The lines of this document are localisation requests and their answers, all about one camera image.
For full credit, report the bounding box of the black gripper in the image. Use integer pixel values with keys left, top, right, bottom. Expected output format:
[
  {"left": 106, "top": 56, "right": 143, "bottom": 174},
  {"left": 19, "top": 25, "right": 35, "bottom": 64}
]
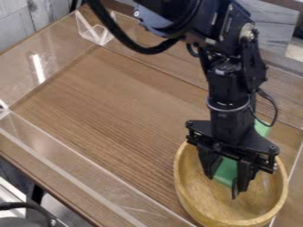
[{"left": 186, "top": 101, "right": 280, "bottom": 199}]

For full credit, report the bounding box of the green rectangular block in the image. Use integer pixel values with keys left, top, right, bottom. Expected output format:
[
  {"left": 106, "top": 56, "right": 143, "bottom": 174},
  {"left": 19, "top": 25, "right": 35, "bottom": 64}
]
[{"left": 214, "top": 121, "right": 272, "bottom": 188}]

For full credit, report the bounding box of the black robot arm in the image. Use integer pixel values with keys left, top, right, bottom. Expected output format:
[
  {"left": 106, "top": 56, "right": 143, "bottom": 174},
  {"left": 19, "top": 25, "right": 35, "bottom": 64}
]
[{"left": 134, "top": 0, "right": 280, "bottom": 196}]

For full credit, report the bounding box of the brown wooden bowl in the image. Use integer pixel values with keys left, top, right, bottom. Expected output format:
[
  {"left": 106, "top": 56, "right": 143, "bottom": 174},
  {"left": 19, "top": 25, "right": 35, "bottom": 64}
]
[{"left": 173, "top": 142, "right": 289, "bottom": 227}]

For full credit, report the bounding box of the black table leg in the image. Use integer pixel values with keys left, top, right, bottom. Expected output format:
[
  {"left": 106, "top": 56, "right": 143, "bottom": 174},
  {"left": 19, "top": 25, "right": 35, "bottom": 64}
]
[{"left": 30, "top": 184, "right": 46, "bottom": 205}]

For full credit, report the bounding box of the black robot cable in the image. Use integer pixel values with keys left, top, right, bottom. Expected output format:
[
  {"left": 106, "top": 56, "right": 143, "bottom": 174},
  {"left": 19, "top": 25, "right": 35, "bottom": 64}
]
[{"left": 85, "top": 0, "right": 184, "bottom": 56}]

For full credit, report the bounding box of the clear acrylic front wall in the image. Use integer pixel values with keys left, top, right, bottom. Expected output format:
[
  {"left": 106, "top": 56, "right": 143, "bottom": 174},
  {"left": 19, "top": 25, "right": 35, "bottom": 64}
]
[{"left": 0, "top": 110, "right": 196, "bottom": 227}]

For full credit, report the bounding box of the black cable bottom left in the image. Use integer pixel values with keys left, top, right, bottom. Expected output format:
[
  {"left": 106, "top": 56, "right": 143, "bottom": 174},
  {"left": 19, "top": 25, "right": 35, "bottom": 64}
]
[{"left": 0, "top": 201, "right": 55, "bottom": 227}]

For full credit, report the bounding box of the clear acrylic corner bracket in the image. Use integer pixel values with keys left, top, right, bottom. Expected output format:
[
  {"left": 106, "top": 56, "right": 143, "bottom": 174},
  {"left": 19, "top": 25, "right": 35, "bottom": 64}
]
[{"left": 75, "top": 11, "right": 115, "bottom": 46}]

